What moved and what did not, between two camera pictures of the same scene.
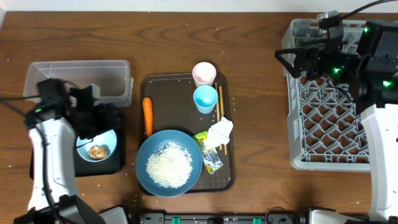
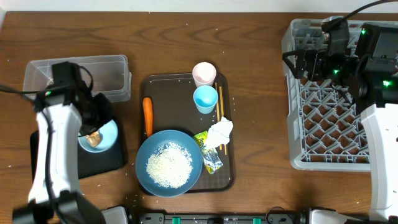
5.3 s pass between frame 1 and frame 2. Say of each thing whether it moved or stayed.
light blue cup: stayed
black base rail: stayed
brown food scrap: moved
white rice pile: stayed
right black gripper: stayed
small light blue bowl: moved
